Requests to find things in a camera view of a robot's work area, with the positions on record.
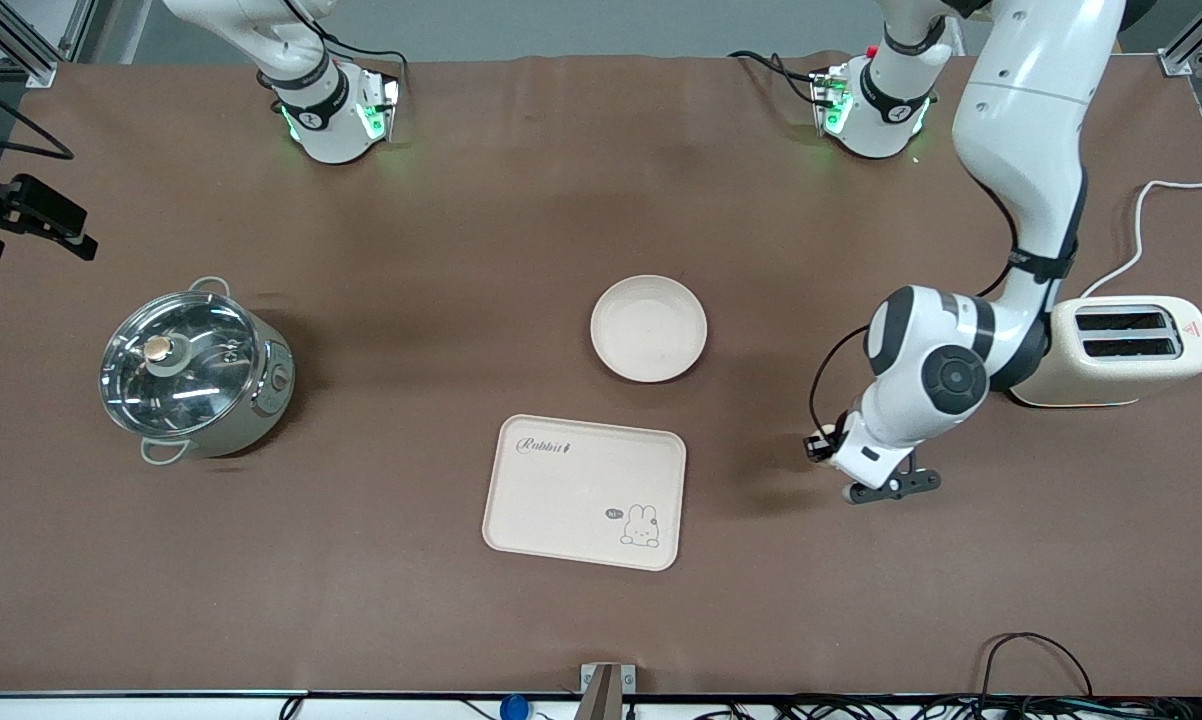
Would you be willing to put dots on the round cream plate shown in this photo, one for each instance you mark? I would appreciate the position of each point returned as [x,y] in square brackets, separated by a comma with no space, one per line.
[649,330]

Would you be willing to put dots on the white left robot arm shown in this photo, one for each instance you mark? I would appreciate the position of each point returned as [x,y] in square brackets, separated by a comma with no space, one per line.
[1021,130]

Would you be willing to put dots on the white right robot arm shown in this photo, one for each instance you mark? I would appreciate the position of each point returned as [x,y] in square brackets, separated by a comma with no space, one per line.
[321,110]

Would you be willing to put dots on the metal left base connector plate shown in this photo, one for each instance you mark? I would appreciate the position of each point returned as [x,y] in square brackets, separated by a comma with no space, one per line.
[826,95]

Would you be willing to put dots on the metal base connector plate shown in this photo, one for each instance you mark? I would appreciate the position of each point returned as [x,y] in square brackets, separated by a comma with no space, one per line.
[826,95]
[386,105]

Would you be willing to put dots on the metal right base connector plate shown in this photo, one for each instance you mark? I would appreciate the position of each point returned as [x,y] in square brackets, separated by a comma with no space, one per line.
[386,105]

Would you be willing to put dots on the glass pot lid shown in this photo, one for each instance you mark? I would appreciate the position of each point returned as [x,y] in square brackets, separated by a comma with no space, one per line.
[176,365]

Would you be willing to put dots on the cream rabbit print tray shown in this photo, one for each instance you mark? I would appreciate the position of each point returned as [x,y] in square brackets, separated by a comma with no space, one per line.
[571,490]

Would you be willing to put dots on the stainless steel electric pot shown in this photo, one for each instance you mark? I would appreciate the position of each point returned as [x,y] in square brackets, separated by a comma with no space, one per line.
[261,410]

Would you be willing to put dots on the cream two-slot toaster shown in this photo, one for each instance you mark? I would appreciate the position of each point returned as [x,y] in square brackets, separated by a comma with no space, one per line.
[1111,375]

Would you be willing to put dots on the blue round knob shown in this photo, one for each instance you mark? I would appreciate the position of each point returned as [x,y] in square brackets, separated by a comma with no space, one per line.
[514,708]

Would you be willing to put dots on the aluminium frame profile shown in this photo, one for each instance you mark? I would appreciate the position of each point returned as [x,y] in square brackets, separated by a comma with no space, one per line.
[1196,40]
[21,50]

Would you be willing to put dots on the metal table edge bracket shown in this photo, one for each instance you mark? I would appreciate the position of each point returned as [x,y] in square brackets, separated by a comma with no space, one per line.
[606,690]

